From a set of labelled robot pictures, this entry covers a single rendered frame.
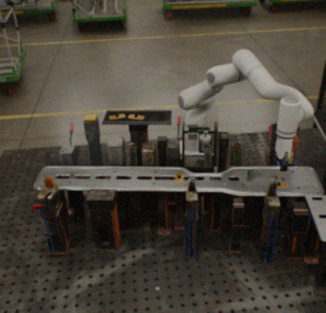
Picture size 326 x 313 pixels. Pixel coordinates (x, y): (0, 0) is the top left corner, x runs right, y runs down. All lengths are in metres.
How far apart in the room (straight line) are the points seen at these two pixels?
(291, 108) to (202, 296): 0.88
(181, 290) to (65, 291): 0.51
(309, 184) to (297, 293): 0.50
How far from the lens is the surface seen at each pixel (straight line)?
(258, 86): 1.84
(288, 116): 1.75
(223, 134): 2.11
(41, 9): 8.97
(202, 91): 2.24
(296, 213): 1.88
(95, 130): 2.24
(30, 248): 2.18
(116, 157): 2.09
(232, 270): 1.97
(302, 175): 2.08
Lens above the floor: 2.18
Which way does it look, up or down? 32 degrees down
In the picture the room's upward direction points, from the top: 2 degrees counter-clockwise
